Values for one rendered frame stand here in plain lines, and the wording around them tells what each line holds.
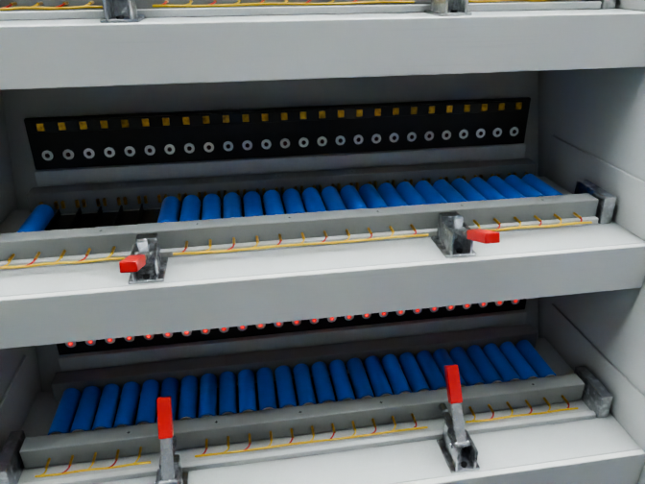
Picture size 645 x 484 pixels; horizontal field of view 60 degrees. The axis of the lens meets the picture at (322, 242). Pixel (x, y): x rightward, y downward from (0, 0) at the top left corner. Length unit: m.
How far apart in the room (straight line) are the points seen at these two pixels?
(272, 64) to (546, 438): 0.44
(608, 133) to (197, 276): 0.42
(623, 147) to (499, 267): 0.18
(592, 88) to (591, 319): 0.24
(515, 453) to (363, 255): 0.25
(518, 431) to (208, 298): 0.34
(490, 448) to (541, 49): 0.37
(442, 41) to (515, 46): 0.06
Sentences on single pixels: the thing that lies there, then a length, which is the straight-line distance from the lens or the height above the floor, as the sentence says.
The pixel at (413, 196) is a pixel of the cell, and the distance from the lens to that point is 0.58.
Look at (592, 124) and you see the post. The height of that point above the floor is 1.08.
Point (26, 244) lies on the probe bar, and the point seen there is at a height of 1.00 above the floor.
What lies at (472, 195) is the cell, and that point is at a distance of 0.59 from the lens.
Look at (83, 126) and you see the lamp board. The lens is 0.63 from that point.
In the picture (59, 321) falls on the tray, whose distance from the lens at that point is 0.50.
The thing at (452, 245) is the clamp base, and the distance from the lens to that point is 0.50.
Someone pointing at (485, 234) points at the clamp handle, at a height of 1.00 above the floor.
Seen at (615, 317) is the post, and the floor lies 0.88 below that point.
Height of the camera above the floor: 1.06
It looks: 8 degrees down
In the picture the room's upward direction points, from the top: 3 degrees counter-clockwise
